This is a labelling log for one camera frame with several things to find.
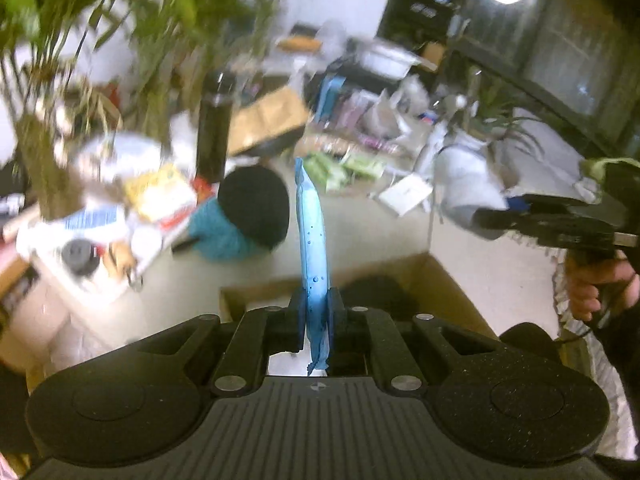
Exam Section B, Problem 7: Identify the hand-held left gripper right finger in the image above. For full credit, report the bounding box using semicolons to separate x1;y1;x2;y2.
327;286;498;393

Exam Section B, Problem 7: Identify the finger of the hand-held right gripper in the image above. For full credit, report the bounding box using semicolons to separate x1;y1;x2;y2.
506;192;593;212
471;206;617;252

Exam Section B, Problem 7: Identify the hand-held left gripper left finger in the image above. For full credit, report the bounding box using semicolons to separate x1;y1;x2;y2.
144;287;308;395

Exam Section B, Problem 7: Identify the blue wet wipes packet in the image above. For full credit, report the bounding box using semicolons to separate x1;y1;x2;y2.
293;156;333;377

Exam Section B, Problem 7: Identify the cardboard box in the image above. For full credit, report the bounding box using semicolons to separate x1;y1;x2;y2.
219;252;502;343

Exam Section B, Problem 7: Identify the black soft cap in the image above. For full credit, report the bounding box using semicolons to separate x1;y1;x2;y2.
217;164;292;252

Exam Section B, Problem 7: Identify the person's right hand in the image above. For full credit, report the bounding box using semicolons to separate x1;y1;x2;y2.
566;251;640;323

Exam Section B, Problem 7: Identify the white flower pot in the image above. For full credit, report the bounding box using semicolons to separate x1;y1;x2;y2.
434;129;510;232

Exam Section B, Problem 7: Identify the green spider plant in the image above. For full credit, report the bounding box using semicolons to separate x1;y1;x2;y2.
450;66;547;162

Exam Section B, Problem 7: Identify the teal hair net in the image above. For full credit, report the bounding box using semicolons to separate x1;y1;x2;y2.
186;199;273;262

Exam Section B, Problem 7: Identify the white card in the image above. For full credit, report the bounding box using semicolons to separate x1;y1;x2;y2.
376;171;434;217

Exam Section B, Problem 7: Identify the glass bowl of green packets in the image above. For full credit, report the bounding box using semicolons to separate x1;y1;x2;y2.
294;134;402;194

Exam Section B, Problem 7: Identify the flat red box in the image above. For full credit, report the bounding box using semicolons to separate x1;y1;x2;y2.
152;179;222;235

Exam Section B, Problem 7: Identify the clear plastic jar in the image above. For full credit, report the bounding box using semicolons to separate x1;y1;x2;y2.
129;221;167;257

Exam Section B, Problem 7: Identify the black pan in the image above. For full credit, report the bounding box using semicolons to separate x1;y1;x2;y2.
244;129;302;159

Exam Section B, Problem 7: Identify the brown bear case with carabiner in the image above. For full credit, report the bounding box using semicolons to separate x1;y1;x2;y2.
101;239;145;290

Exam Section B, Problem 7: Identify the yellow medicine box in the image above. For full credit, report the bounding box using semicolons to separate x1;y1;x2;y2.
121;161;199;222

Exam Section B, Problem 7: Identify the black thermos bottle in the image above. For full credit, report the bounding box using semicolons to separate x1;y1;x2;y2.
194;71;237;184

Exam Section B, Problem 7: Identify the brown paper envelope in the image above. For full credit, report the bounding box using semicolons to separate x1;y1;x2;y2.
226;86;312;157

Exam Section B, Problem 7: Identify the pink packet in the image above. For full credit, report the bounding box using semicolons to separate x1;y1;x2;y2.
339;91;375;132

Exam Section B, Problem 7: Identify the white cooker pot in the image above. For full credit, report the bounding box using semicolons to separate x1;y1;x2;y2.
356;39;425;80

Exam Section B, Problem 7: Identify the blue box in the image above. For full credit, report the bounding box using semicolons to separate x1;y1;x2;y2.
314;74;347;122

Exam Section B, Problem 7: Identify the white lotion bottle blue label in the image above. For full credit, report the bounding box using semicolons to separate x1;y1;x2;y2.
61;204;130;232

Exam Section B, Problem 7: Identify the white trash bin with bag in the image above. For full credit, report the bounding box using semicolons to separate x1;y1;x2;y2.
9;284;147;377

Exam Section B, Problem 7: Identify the dark shelf cabinet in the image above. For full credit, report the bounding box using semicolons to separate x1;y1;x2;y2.
376;0;478;58

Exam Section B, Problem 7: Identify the clear wrapped white pack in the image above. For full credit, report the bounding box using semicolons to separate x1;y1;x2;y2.
74;131;168;182

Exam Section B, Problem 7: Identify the white plastic tray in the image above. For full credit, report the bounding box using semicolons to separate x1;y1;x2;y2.
16;160;223;303

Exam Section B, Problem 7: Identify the wrapped bread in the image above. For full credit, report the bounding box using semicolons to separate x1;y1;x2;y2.
276;36;322;54

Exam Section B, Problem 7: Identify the wooden side shelf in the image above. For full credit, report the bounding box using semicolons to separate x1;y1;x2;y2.
0;210;41;321

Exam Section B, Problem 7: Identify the glass vase with netted stems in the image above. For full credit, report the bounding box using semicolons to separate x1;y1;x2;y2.
14;109;90;222

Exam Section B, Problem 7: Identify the green bamboo plant in vase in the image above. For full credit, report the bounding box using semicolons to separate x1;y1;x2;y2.
0;0;306;171

